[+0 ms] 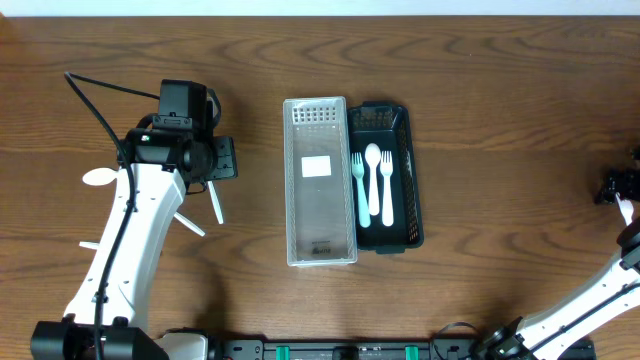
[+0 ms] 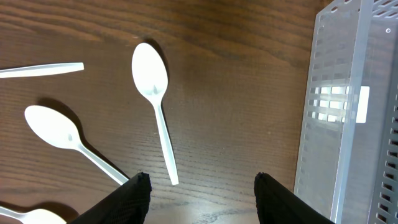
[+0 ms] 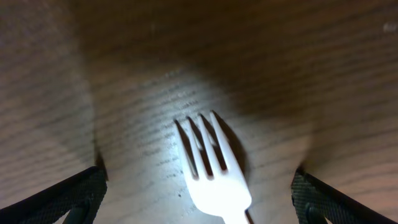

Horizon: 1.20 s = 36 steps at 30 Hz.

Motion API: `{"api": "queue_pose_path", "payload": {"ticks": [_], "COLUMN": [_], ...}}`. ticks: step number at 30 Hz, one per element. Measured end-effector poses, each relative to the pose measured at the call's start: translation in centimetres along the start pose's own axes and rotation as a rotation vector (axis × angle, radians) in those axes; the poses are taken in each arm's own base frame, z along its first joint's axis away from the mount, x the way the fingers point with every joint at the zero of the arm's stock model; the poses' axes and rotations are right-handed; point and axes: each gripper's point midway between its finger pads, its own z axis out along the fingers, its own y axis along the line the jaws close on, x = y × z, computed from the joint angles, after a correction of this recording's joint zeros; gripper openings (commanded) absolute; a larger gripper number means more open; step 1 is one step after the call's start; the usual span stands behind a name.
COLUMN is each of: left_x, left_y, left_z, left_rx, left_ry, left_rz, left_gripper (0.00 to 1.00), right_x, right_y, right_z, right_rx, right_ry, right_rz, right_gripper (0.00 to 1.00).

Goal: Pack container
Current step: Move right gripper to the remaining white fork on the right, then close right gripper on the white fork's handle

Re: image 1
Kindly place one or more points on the white plastic spoon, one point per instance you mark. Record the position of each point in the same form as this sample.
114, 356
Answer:
373, 159

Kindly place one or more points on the clear plastic basket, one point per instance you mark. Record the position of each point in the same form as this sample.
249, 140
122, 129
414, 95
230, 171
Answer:
320, 219

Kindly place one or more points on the white utensil handle upright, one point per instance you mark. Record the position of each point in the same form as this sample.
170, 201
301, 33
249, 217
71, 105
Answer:
215, 202

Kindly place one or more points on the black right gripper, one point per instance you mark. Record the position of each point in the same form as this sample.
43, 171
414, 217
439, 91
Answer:
615, 185

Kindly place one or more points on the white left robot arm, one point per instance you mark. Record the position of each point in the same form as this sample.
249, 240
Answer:
108, 316

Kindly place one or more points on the white plastic fork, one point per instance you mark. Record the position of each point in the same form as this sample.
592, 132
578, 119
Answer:
386, 170

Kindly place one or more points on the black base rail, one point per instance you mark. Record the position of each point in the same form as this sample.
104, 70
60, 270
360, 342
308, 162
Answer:
255, 349

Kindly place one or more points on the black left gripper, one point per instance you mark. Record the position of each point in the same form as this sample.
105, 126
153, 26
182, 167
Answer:
226, 157

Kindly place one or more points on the pale green plastic fork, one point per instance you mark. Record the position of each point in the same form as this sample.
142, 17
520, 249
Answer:
357, 169

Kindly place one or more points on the white utensil handle slanted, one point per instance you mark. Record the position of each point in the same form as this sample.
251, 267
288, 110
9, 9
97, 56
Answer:
189, 224

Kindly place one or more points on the white spoon under left arm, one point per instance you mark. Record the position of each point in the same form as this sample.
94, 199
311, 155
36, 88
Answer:
99, 176

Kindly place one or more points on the white utensil tip left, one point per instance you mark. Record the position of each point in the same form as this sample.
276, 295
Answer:
89, 245

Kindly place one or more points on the black plastic basket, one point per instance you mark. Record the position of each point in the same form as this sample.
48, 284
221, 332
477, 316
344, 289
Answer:
388, 125

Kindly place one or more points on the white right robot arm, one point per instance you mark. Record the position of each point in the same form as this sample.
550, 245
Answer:
611, 292

